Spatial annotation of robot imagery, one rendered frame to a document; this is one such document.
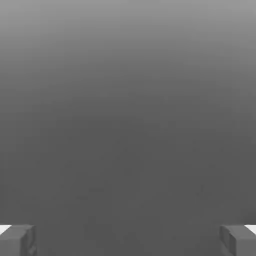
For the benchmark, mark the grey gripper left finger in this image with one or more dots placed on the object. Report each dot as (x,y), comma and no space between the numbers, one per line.
(14,242)

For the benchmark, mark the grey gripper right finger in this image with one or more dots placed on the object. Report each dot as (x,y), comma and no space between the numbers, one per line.
(240,243)

